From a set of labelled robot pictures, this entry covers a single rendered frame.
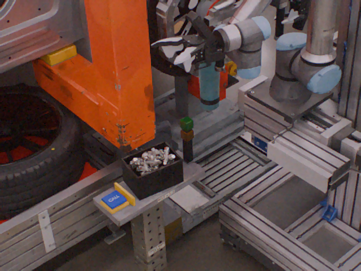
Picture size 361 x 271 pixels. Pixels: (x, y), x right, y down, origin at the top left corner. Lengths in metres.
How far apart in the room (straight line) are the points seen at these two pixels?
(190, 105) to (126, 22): 0.98
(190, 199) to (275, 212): 0.44
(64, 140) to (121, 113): 0.36
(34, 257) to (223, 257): 0.80
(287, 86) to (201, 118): 1.00
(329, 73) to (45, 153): 1.19
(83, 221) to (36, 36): 0.78
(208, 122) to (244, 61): 1.27
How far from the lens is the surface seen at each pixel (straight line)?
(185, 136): 2.74
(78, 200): 2.90
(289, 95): 2.53
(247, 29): 2.12
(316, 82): 2.34
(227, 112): 3.48
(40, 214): 2.81
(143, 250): 2.93
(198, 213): 3.16
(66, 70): 3.04
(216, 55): 2.10
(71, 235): 2.98
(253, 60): 2.17
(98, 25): 2.54
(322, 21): 2.27
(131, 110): 2.70
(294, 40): 2.45
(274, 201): 3.03
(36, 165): 2.84
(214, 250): 3.11
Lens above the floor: 2.30
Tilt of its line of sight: 39 degrees down
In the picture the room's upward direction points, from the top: 3 degrees counter-clockwise
